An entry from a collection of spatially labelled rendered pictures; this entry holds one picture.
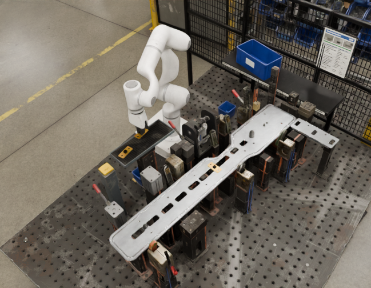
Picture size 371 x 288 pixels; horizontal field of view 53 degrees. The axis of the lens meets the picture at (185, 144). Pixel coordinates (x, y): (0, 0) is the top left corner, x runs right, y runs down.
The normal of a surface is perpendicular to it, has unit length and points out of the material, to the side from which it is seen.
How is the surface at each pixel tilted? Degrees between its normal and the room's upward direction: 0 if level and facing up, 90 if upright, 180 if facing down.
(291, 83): 0
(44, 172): 0
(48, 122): 0
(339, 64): 90
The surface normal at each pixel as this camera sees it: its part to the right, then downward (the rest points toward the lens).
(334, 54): -0.70, 0.55
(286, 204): -0.05, -0.68
